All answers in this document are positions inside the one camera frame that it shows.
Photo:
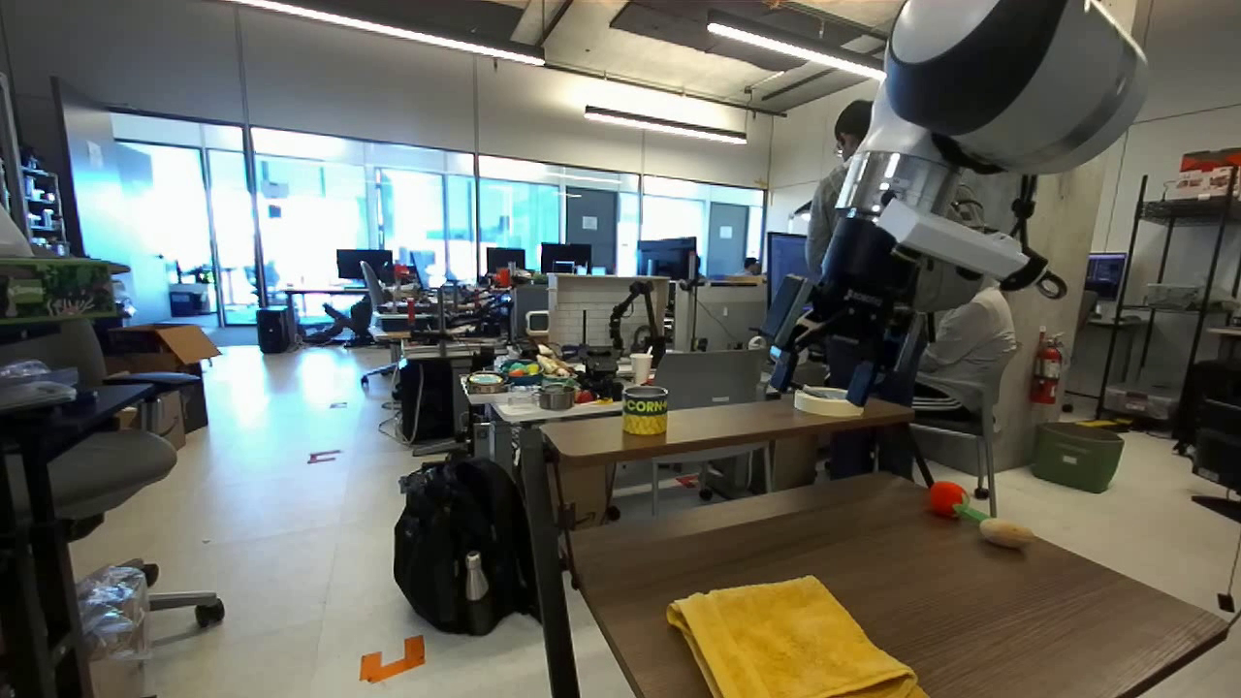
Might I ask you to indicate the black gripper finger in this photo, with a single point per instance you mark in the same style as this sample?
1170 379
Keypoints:
872 386
792 355

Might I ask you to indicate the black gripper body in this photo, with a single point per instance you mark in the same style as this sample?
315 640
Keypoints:
872 291

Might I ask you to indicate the yellow towel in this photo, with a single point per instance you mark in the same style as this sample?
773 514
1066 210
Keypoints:
788 640

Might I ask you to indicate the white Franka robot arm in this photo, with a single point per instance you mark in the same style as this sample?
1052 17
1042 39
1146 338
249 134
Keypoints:
1011 81

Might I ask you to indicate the black background robot arm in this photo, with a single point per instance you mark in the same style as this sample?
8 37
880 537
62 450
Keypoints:
620 302

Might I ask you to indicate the white tape roll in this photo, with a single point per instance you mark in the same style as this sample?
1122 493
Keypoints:
832 405

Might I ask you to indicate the monitor with blue screen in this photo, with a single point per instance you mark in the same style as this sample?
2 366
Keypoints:
786 272

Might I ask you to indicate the grey panel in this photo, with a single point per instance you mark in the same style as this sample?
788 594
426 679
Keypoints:
712 379

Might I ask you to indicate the grey plastic cart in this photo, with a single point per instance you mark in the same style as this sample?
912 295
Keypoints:
972 351

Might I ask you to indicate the long wooden desk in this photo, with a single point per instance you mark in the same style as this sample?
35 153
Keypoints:
698 427

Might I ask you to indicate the red and green toy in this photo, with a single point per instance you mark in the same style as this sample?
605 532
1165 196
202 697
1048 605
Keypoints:
949 498

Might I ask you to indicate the yellow green tub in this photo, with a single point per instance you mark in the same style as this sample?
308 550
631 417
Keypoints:
644 413

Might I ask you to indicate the black monitor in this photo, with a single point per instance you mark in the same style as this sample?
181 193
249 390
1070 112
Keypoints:
507 259
562 259
361 264
666 259

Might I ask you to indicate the red fire extinguisher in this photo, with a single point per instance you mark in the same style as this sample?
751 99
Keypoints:
1046 373

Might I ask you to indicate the beige ball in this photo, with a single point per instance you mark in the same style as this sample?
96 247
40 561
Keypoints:
1006 532

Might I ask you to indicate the green bin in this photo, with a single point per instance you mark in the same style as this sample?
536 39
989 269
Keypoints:
1070 456

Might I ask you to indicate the light grey desk partition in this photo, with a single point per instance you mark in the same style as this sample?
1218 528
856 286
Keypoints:
583 313

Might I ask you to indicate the small grey pot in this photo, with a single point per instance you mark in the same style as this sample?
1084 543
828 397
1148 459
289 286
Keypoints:
556 395

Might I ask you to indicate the ceiling light strip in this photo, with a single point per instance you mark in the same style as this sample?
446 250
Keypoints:
801 52
666 125
390 30

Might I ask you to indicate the white desk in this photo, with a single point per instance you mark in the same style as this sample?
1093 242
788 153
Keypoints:
543 413

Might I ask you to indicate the metal shelf rack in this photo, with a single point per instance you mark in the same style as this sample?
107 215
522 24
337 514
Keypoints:
1188 207

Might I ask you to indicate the black equipment case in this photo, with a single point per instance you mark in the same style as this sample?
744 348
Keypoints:
1216 413

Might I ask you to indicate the red and white sign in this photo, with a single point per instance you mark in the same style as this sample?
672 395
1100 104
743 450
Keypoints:
1206 175

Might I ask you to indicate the large black backpack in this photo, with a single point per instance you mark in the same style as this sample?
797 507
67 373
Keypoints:
460 543

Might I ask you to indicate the black trash bin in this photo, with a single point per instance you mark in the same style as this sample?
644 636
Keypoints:
273 331

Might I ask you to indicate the open cardboard box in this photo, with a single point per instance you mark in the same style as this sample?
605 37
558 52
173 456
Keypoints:
176 348

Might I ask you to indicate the grey swivel chair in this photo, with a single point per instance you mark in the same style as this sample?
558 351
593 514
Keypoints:
98 472

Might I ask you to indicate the clear plastic bottle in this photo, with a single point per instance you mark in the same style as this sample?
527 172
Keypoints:
115 626

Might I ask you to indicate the green crate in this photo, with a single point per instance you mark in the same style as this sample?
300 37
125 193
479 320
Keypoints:
53 287

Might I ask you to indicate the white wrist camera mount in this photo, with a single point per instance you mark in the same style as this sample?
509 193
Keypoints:
956 240

